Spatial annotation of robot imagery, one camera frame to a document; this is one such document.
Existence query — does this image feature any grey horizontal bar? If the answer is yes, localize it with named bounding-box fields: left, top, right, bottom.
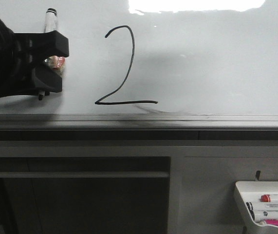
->
left=0, top=172, right=170, bottom=178

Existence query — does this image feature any red magnet taped to marker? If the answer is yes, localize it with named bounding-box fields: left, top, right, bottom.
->
left=44, top=56, right=65, bottom=75

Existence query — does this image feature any left black tray hook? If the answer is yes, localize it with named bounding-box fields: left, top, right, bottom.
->
left=255, top=170, right=261, bottom=181

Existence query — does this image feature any upper black capped tray marker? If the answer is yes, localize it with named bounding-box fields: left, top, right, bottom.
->
left=246, top=202, right=278, bottom=211

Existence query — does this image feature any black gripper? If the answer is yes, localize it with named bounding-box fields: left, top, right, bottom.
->
left=0, top=19, right=69, bottom=98

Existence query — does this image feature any white plastic marker tray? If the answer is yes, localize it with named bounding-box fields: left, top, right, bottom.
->
left=234, top=181, right=278, bottom=234

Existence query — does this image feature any grey whiteboard bottom ledge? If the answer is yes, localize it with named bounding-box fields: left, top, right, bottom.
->
left=0, top=114, right=278, bottom=141

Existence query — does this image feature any large white whiteboard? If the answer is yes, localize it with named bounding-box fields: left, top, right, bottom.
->
left=0, top=0, right=278, bottom=116

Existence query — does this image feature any red capped marker in tray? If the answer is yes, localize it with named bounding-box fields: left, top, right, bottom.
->
left=260, top=194, right=278, bottom=202

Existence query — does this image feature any white whiteboard marker black tip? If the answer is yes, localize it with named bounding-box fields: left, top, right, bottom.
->
left=38, top=8, right=57, bottom=100

